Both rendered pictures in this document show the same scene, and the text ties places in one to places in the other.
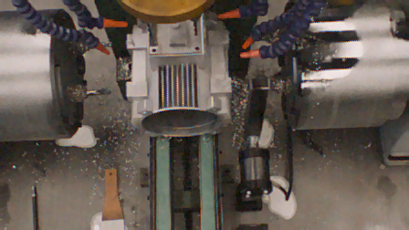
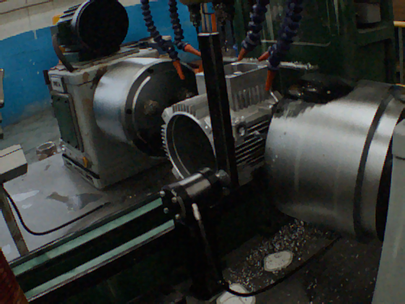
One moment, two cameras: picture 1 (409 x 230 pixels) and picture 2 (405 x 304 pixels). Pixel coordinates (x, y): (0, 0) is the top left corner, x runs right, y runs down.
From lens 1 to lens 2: 0.94 m
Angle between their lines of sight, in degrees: 55
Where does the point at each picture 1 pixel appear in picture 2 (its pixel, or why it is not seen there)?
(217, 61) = (252, 116)
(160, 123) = (188, 169)
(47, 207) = (100, 214)
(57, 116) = (124, 100)
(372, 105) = (338, 154)
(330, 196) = not seen: outside the picture
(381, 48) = (369, 93)
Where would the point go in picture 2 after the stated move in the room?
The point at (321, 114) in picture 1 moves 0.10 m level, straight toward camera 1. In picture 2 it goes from (286, 153) to (217, 169)
